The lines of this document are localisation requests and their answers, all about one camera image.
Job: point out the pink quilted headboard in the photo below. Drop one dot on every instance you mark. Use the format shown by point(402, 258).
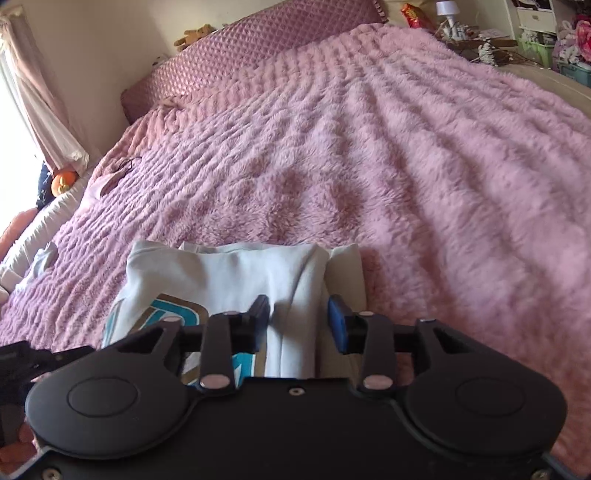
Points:
point(258, 55)

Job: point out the teal storage bin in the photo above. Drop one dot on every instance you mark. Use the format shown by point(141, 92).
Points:
point(575, 73)

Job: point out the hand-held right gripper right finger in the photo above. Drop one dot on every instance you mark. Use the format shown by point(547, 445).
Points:
point(337, 325)

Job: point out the dark blue cloth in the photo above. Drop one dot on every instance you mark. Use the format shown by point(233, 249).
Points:
point(44, 184)

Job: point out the orange pumpkin plush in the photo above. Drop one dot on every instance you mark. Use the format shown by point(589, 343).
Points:
point(63, 182)

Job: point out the dried white flowers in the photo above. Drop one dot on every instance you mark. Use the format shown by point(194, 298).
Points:
point(496, 50)

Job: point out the pink curtain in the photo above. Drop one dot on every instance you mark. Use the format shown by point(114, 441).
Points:
point(32, 92)

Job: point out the salmon pink cushion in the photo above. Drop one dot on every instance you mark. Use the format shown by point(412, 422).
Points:
point(16, 230)

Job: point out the green storage bin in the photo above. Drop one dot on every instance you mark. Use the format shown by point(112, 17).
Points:
point(535, 50)

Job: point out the red snack bag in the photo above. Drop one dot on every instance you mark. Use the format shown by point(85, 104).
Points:
point(417, 16)

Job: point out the pink fluffy blanket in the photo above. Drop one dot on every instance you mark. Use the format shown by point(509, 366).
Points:
point(369, 161)

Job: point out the small white cloth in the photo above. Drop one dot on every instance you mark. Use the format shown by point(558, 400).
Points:
point(44, 258)

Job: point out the wooden nightstand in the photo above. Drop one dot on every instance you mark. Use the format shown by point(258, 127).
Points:
point(466, 44)

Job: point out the white drawer unit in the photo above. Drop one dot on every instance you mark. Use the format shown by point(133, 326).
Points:
point(535, 18)

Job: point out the pile of colourful clothes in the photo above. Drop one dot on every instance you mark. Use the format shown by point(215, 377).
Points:
point(575, 37)

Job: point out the white t-shirt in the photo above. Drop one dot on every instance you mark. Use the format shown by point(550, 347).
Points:
point(221, 281)

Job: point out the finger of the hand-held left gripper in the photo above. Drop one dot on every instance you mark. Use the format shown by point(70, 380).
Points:
point(71, 355)

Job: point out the white table lamp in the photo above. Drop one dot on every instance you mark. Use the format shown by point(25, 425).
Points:
point(449, 16)

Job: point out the light pink garment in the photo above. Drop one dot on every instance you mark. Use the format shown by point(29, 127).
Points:
point(108, 180)

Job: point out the brown teddy bear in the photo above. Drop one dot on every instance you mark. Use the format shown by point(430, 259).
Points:
point(194, 36)

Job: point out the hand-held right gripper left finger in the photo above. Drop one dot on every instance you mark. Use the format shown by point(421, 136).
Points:
point(259, 323)

